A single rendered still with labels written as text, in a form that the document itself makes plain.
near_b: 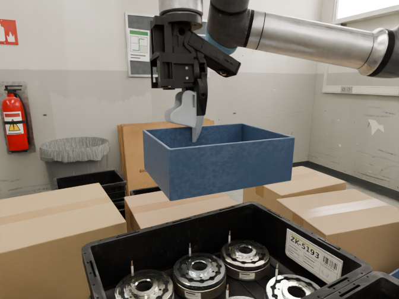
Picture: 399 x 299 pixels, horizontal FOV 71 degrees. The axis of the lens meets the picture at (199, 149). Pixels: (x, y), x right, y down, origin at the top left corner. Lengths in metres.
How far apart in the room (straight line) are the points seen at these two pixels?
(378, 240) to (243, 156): 0.57
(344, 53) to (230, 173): 0.37
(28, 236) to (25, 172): 2.45
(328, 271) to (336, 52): 0.42
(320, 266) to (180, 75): 0.43
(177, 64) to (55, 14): 2.60
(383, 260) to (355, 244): 0.12
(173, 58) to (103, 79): 2.54
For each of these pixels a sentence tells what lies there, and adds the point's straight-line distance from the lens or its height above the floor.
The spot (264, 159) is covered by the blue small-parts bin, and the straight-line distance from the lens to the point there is 0.42.
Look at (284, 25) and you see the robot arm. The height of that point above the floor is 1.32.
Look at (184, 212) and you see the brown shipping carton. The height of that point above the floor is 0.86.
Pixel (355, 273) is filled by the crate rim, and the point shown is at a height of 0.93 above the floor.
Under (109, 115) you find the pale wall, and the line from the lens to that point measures 3.02.
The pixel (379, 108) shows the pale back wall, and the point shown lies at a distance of 3.65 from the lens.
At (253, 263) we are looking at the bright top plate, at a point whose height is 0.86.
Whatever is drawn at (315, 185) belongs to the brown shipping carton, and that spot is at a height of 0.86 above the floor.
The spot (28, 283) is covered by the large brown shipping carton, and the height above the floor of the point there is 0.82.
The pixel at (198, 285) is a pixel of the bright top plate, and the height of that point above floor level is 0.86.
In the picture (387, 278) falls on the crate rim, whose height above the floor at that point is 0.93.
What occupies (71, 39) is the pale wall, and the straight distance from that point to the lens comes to 3.01.
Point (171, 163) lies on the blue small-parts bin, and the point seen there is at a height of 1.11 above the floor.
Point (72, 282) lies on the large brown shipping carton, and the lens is 0.74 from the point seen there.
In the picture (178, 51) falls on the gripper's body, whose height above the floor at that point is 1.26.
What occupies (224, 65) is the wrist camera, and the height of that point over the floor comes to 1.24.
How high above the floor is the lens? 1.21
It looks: 14 degrees down
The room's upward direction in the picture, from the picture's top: straight up
